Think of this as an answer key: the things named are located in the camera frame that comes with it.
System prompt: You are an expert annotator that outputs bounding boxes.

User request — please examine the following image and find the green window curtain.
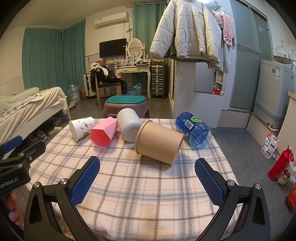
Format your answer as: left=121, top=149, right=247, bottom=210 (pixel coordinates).
left=22, top=20, right=86, bottom=94

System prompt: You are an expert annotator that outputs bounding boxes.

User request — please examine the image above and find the clear water jug on floor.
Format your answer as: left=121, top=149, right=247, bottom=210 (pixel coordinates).
left=68, top=84, right=80, bottom=102

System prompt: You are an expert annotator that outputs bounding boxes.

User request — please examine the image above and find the white wardrobe cabinet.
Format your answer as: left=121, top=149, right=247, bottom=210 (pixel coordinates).
left=173, top=62, right=224, bottom=128

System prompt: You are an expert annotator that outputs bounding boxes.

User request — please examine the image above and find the white air conditioner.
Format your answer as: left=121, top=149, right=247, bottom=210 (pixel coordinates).
left=94, top=11, right=129, bottom=29

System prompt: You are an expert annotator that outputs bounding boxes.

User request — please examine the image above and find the blue water jug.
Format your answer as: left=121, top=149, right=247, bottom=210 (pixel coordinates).
left=176, top=112, right=212, bottom=149

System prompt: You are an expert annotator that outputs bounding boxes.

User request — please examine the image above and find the pink hanging garment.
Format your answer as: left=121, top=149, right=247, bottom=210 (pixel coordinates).
left=211, top=11, right=234, bottom=47

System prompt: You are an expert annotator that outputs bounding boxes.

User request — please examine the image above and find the purple stool with teal cushion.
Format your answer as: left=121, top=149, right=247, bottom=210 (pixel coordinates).
left=103, top=95, right=150, bottom=118

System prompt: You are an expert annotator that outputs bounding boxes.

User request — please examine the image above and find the red bottle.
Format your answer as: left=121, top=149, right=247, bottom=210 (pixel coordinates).
left=267, top=145, right=294, bottom=181

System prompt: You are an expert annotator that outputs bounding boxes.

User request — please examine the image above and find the wooden chair with clothes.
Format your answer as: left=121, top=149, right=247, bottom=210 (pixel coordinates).
left=89, top=63, right=122, bottom=109

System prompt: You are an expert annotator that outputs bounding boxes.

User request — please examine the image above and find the brown paper cup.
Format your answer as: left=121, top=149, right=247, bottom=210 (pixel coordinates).
left=134, top=120, right=184, bottom=165

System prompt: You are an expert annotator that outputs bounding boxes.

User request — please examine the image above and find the plaid tablecloth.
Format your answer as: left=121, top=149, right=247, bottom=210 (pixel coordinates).
left=21, top=117, right=243, bottom=241

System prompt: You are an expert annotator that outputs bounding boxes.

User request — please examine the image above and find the white cup with green leaves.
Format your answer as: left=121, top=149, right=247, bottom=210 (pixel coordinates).
left=69, top=116, right=96, bottom=142

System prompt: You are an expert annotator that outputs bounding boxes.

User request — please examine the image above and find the black wall television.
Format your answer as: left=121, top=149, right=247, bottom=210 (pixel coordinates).
left=99, top=38, right=127, bottom=58

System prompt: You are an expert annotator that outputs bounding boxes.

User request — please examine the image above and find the white washing machine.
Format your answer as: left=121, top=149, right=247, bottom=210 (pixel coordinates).
left=253, top=60, right=294, bottom=129

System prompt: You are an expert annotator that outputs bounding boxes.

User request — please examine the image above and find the white vanity table with mirror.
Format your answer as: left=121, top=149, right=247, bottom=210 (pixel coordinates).
left=115, top=38, right=151, bottom=99

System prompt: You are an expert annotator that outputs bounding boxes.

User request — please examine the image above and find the white puffer jacket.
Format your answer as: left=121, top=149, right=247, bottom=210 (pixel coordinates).
left=149, top=1, right=222, bottom=64

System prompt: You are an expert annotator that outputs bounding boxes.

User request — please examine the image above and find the teal basket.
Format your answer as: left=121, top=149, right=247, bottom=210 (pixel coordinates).
left=126, top=83, right=142, bottom=96

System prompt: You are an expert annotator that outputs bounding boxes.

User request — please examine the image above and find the white patterned package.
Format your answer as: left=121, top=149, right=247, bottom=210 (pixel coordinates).
left=261, top=132, right=278, bottom=159

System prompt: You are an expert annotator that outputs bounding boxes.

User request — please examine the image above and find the person's left hand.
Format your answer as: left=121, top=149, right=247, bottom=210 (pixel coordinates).
left=6, top=191, right=23, bottom=226

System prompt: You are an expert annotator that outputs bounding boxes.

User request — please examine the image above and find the teal curtain behind vanity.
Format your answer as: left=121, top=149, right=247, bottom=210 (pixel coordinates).
left=132, top=1, right=166, bottom=58

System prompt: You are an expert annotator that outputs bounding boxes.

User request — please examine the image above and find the black silver suitcase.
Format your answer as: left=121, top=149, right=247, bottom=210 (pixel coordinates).
left=150, top=65, right=168, bottom=98

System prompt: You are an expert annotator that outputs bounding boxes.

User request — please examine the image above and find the yellow-green slipper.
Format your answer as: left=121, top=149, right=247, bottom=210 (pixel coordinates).
left=48, top=126, right=63, bottom=136

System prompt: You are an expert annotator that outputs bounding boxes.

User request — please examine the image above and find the white suitcase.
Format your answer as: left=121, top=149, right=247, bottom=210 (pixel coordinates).
left=83, top=73, right=96, bottom=98

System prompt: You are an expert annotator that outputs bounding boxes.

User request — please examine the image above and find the plain white cup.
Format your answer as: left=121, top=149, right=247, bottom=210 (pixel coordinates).
left=116, top=108, right=143, bottom=143

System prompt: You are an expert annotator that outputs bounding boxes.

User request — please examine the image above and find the bed with beige bedding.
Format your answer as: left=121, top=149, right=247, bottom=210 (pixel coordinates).
left=1, top=87, right=69, bottom=144

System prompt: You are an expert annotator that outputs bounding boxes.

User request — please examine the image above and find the pink hexagonal cup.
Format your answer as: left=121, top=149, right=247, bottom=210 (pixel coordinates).
left=90, top=117, right=117, bottom=149

